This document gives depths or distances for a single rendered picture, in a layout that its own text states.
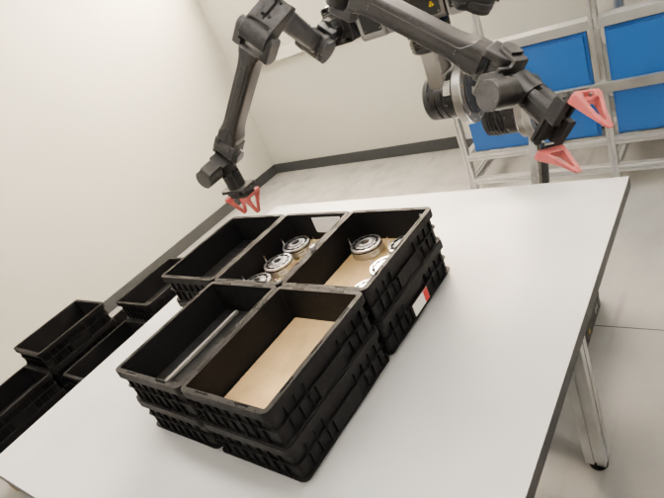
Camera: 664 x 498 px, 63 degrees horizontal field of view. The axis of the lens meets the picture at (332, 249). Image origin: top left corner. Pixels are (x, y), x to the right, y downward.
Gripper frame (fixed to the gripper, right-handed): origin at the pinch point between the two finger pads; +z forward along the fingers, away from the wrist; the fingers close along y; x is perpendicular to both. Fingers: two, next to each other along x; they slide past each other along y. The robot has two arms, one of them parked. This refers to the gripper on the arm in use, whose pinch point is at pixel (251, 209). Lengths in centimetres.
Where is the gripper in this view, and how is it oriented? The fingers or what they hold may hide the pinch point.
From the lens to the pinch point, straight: 174.4
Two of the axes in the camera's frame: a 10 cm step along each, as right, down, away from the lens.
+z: 3.9, 7.9, 4.6
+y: 7.6, 0.0, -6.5
